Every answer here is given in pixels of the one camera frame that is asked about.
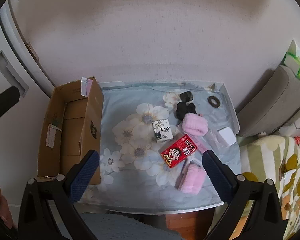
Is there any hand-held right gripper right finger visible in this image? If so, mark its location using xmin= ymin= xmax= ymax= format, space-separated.
xmin=202 ymin=150 xmax=290 ymax=240

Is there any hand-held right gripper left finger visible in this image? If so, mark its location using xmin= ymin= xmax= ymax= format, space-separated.
xmin=18 ymin=149 xmax=100 ymax=240

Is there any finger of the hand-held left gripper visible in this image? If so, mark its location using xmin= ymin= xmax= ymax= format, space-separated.
xmin=0 ymin=86 xmax=20 ymax=130

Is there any pink towel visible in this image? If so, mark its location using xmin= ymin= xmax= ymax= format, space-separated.
xmin=178 ymin=164 xmax=206 ymax=194
xmin=182 ymin=113 xmax=208 ymax=137

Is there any long pink box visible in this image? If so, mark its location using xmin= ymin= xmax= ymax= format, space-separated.
xmin=181 ymin=133 xmax=209 ymax=174

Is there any white rounded case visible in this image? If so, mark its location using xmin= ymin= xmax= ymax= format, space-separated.
xmin=217 ymin=127 xmax=237 ymax=146

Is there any red milk carton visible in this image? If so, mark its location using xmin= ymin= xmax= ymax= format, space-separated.
xmin=160 ymin=134 xmax=198 ymax=168

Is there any brown cardboard box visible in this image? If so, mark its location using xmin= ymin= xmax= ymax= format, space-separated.
xmin=37 ymin=76 xmax=104 ymax=185

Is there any white box with ink print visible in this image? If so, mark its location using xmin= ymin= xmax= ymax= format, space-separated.
xmin=152 ymin=119 xmax=174 ymax=143

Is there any black cloth bundle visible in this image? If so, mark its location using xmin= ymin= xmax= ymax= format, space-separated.
xmin=175 ymin=101 xmax=196 ymax=120

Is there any brown hair tie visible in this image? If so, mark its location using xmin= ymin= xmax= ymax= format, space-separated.
xmin=207 ymin=96 xmax=220 ymax=108

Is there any white wardrobe door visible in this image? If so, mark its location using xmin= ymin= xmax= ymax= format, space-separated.
xmin=0 ymin=0 xmax=55 ymax=205

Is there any green striped floral blanket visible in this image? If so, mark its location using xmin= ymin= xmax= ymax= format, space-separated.
xmin=239 ymin=135 xmax=300 ymax=240

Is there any light blue floral cloth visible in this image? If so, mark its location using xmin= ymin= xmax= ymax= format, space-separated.
xmin=79 ymin=81 xmax=240 ymax=208

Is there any grey sofa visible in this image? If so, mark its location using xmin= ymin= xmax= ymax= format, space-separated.
xmin=236 ymin=65 xmax=300 ymax=137

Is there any white pillow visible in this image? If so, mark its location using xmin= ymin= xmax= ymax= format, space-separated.
xmin=279 ymin=107 xmax=300 ymax=138

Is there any green tissue pack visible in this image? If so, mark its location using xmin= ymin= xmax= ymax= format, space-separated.
xmin=282 ymin=39 xmax=300 ymax=83

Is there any recessed grey door handle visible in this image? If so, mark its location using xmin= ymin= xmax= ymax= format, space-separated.
xmin=0 ymin=50 xmax=30 ymax=97

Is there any small wooden wall block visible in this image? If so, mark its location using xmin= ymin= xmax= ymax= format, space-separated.
xmin=26 ymin=42 xmax=39 ymax=61

